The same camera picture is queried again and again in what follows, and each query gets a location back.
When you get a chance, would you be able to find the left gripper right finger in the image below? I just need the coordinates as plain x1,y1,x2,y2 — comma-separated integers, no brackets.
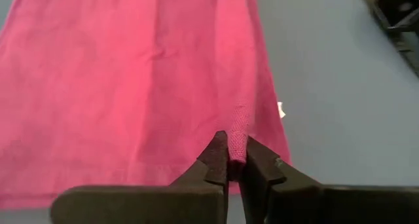
238,135,419,224

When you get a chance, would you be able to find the pink towel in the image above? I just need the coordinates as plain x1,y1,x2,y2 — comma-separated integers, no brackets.
0,0,292,210

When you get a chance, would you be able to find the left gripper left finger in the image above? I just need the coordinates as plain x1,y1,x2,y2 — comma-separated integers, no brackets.
50,130,230,224

